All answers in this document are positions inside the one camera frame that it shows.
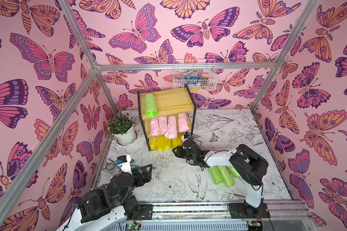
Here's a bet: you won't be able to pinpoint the wooden three-tier shelf black frame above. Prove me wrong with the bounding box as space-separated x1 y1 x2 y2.
137 85 197 151

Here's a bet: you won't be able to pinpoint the yellow bag roll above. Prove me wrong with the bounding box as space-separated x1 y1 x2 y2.
164 137 172 150
172 133 183 148
149 137 157 151
156 136 164 151

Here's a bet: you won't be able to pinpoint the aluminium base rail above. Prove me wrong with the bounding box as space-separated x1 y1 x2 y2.
69 200 316 231

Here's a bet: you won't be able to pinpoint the blue items in basket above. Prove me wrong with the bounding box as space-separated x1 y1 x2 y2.
182 70 202 81

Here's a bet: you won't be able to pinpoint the green bag roll one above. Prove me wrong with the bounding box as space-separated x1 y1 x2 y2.
209 166 224 185

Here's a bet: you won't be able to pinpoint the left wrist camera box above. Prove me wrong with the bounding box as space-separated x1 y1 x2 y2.
116 155 132 175

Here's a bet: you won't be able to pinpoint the potted green plant white pot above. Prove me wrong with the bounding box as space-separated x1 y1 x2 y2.
108 111 137 146

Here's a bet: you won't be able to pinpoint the white wire wall basket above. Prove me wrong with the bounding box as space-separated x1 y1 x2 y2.
172 60 218 91

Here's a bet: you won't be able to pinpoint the green bag roll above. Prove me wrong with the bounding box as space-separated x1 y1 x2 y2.
145 93 158 118
227 166 240 178

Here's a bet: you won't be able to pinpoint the green bag roll two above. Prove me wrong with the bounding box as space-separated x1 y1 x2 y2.
217 166 235 187

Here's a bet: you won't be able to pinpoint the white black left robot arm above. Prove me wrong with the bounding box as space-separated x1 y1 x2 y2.
58 165 153 231

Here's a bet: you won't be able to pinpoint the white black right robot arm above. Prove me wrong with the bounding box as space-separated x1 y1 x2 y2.
173 139 270 219

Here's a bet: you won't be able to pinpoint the pink bag roll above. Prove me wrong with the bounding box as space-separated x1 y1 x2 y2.
178 113 189 133
158 116 168 135
149 118 160 136
165 116 178 140

